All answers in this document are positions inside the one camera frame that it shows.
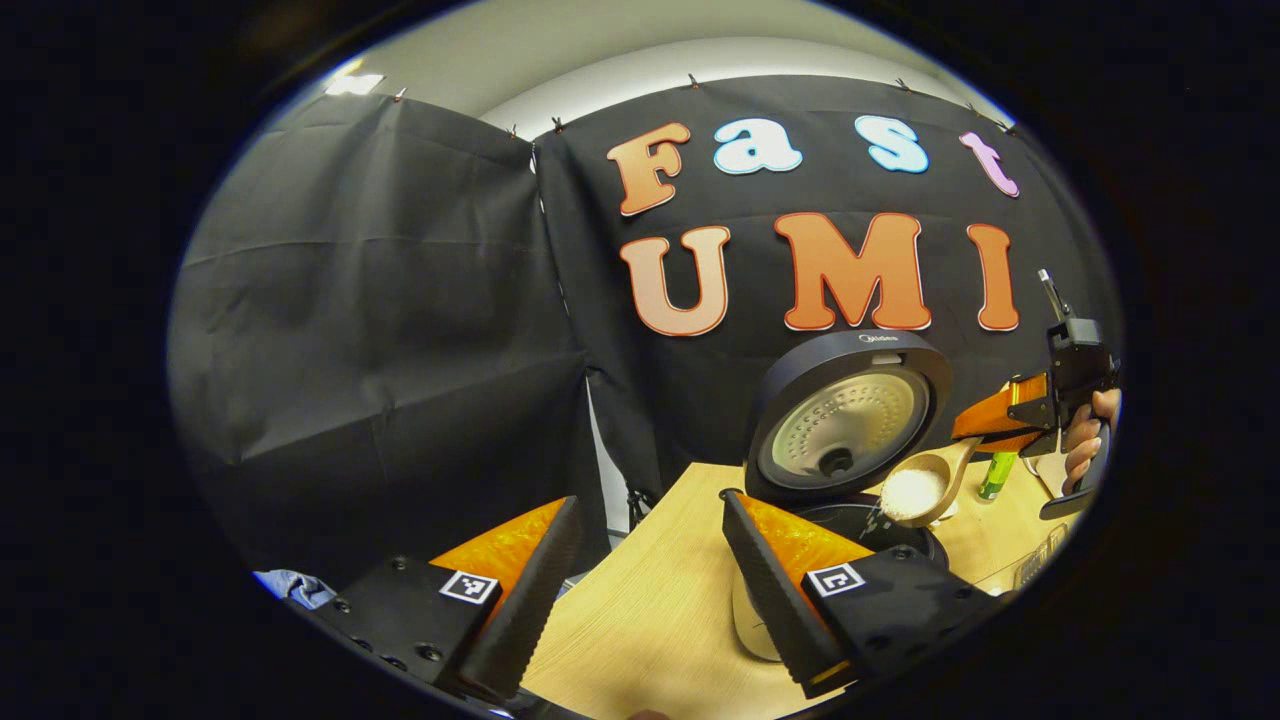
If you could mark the ceiling light panel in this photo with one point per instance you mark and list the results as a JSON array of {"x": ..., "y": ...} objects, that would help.
[{"x": 353, "y": 84}]

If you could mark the white rice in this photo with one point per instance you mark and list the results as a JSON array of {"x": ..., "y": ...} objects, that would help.
[{"x": 912, "y": 492}]

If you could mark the black and silver rice cooker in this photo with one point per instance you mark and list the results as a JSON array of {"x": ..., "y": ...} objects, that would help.
[{"x": 850, "y": 420}]

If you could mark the blue cloth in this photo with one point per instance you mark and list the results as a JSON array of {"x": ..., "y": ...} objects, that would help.
[{"x": 295, "y": 588}]

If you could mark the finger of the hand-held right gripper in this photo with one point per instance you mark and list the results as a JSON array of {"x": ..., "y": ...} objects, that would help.
[{"x": 1000, "y": 420}]

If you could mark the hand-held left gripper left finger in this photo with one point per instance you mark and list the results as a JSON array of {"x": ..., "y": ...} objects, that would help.
[{"x": 525, "y": 610}]

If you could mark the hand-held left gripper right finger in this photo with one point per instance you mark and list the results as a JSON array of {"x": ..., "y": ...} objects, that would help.
[{"x": 775, "y": 600}]

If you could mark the green label plastic bottle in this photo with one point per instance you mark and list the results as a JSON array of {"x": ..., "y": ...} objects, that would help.
[{"x": 997, "y": 475}]

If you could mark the brown wooden spoon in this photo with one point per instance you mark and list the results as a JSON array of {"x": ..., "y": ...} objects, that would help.
[{"x": 955, "y": 475}]

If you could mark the black backdrop cloth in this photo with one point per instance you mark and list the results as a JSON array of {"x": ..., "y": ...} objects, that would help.
[{"x": 380, "y": 350}]

